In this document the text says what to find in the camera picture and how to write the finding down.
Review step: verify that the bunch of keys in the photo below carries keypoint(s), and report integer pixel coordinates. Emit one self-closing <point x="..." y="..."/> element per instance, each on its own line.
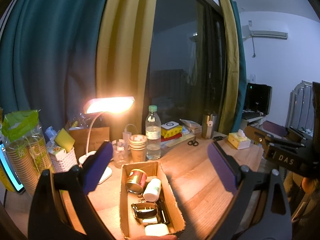
<point x="141" y="198"/>

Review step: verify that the red jar with yellow lid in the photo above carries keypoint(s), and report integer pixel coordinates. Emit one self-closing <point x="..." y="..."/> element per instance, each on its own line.
<point x="136" y="180"/>

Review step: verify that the small black key fob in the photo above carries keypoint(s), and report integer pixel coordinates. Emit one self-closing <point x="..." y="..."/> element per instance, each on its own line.
<point x="218" y="138"/>

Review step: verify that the red book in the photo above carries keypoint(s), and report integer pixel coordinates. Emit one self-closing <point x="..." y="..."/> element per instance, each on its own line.
<point x="172" y="137"/>

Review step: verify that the white charger adapter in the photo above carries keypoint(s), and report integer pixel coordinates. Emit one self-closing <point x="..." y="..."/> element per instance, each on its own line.
<point x="150" y="220"/>

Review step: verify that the white computer desk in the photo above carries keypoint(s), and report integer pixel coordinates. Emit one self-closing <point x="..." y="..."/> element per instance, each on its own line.
<point x="252" y="120"/>

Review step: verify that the clear plastic packaging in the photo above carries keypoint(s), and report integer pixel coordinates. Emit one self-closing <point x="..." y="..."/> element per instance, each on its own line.
<point x="77" y="121"/>

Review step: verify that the blue and white packet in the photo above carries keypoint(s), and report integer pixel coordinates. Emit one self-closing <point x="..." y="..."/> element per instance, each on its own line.
<point x="51" y="133"/>

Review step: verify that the white flat charger pad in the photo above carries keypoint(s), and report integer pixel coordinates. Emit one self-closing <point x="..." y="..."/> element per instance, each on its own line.
<point x="170" y="125"/>

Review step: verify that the small black rectangular object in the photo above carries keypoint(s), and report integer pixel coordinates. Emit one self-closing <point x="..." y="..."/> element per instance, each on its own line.
<point x="163" y="212"/>

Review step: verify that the stacked clear printed glasses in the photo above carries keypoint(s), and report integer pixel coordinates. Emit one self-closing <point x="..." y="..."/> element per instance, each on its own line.
<point x="121" y="155"/>

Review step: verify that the brown cardboard lamp carton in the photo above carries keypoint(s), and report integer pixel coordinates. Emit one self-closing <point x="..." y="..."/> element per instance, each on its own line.
<point x="80" y="142"/>

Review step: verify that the white air conditioner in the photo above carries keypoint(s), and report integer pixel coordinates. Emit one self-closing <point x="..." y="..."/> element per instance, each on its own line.
<point x="268" y="33"/>

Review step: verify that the black computer monitor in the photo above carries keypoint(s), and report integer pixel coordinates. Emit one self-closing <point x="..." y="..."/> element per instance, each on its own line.
<point x="258" y="97"/>

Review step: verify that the yellow-green sponge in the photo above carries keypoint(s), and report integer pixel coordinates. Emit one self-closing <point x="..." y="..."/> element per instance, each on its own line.
<point x="63" y="140"/>

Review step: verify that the dark glass window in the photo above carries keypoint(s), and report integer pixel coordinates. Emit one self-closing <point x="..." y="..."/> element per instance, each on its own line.
<point x="185" y="55"/>

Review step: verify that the yellow tissue box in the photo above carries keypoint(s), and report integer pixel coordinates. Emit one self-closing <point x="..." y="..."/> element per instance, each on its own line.
<point x="238" y="142"/>

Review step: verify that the white earbuds case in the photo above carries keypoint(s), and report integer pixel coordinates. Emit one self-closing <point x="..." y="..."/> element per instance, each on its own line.
<point x="157" y="230"/>

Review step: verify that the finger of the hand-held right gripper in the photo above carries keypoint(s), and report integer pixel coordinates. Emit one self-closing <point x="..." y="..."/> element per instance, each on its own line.
<point x="275" y="128"/>
<point x="257" y="140"/>

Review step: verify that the green packaged paper cups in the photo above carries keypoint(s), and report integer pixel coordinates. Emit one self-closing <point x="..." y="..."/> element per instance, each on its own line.
<point x="25" y="155"/>

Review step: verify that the yellow flat box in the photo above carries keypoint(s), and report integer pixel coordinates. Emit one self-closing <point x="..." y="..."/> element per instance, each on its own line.
<point x="172" y="131"/>

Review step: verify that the grey padded headboard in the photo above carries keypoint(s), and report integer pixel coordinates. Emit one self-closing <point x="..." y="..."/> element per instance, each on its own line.
<point x="300" y="105"/>

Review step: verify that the person's left hand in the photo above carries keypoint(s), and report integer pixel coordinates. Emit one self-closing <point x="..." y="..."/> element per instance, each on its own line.
<point x="162" y="237"/>

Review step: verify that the teal curtain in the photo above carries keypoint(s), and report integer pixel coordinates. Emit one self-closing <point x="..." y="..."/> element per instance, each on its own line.
<point x="242" y="80"/>
<point x="50" y="42"/>

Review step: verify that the brown leather wristwatch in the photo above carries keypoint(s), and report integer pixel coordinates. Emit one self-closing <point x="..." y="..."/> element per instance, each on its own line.
<point x="145" y="211"/>

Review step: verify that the white pill bottle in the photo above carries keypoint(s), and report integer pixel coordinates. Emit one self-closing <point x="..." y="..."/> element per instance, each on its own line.
<point x="152" y="190"/>

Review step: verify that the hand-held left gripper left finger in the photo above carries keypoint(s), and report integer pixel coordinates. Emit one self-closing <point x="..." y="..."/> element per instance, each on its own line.
<point x="97" y="167"/>

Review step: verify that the steel tumbler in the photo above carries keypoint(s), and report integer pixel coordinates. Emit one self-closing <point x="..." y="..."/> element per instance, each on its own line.
<point x="208" y="127"/>

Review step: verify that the stack of brown paper cups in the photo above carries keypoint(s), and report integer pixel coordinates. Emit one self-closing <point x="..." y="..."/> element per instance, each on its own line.
<point x="138" y="152"/>

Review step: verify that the clear plastic water bottle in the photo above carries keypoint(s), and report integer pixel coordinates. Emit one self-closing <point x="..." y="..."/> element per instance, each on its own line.
<point x="153" y="142"/>

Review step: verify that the olive yellow curtain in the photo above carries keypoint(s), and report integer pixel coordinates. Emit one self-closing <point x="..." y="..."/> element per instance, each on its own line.
<point x="230" y="67"/>
<point x="125" y="42"/>

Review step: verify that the white printed packet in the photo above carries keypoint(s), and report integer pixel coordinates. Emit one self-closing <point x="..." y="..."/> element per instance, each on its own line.
<point x="57" y="150"/>

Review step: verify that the cardboard box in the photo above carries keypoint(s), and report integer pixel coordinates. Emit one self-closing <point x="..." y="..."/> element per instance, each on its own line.
<point x="123" y="200"/>

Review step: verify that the tablet with lit screen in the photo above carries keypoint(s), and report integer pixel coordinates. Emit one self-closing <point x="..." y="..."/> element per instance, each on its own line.
<point x="10" y="170"/>

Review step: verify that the white woven plastic basket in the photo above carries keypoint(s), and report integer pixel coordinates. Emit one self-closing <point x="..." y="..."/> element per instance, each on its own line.
<point x="62" y="162"/>

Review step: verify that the black scissors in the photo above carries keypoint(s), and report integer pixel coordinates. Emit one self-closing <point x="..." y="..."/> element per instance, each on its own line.
<point x="193" y="142"/>

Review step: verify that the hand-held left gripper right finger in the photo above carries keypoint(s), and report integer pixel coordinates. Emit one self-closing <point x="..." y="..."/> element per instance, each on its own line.
<point x="222" y="170"/>

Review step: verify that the white desk lamp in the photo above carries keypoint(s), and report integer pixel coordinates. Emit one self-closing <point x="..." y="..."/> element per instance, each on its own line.
<point x="110" y="105"/>

